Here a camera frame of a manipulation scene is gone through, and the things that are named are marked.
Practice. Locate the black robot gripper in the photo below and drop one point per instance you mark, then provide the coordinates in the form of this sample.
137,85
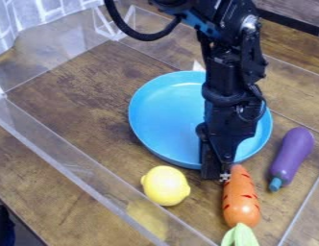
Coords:
229,123

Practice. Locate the orange toy carrot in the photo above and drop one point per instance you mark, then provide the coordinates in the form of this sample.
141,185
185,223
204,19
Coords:
240,209

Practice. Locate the yellow toy lemon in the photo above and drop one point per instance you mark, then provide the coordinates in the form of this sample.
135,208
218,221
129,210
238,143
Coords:
165,185

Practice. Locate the blue round plate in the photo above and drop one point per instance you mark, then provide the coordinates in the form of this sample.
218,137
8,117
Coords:
166,110

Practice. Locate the purple toy eggplant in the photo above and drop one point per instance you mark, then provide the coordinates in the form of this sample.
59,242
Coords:
296,147

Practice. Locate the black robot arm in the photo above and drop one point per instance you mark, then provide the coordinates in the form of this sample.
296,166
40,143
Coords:
228,32

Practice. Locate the white patterned curtain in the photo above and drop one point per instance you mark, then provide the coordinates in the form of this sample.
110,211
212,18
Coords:
22,14

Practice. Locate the clear acrylic enclosure wall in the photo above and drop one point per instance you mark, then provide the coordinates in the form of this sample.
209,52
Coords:
71,160

